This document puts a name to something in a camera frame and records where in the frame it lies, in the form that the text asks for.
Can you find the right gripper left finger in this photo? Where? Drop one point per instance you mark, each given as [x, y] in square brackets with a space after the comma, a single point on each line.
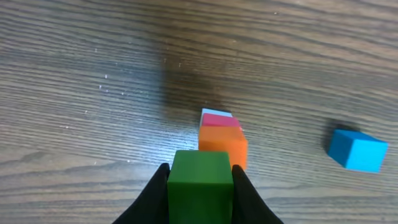
[149, 202]

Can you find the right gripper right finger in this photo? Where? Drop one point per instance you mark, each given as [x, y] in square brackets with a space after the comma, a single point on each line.
[252, 205]

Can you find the green cube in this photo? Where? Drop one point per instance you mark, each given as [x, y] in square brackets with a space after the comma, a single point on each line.
[200, 186]

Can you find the orange cube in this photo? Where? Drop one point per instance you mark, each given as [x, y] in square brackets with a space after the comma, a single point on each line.
[225, 143]

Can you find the pink cube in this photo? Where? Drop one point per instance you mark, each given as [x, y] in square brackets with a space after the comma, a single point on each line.
[219, 120]

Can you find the white cube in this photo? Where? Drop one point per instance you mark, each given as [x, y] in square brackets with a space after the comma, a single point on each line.
[214, 112]

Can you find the blue cube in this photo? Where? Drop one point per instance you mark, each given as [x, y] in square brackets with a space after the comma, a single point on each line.
[357, 151]

